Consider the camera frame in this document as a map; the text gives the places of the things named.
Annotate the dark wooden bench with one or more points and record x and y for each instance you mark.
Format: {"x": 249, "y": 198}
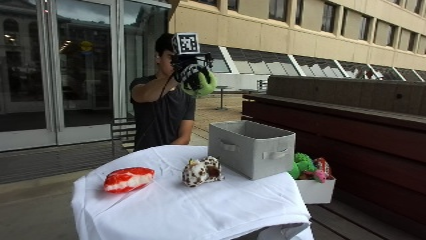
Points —
{"x": 350, "y": 140}

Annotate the grey fabric storage box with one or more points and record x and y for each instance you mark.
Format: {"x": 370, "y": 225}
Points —
{"x": 250, "y": 148}

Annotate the red pink plush toy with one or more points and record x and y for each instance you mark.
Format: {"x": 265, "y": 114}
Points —
{"x": 322, "y": 169}

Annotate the red and white soft toy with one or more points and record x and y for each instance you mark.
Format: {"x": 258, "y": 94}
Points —
{"x": 128, "y": 179}

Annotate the spotted brown white soft toy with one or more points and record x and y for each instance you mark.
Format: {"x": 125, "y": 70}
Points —
{"x": 201, "y": 171}

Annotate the white tablecloth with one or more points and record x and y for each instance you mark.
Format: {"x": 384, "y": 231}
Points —
{"x": 191, "y": 200}

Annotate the green plush toy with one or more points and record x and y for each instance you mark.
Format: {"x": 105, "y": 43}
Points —
{"x": 302, "y": 165}

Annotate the green soft toy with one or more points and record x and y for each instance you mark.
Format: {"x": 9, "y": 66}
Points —
{"x": 205, "y": 83}

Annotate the white open box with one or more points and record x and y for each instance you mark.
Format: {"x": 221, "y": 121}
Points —
{"x": 316, "y": 190}

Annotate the round outdoor table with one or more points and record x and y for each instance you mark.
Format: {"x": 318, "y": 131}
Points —
{"x": 221, "y": 96}

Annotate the white marker cube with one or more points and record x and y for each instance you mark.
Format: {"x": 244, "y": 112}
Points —
{"x": 185, "y": 43}

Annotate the glass door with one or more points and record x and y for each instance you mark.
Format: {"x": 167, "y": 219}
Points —
{"x": 57, "y": 70}

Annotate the person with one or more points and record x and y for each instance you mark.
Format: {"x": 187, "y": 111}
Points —
{"x": 161, "y": 113}

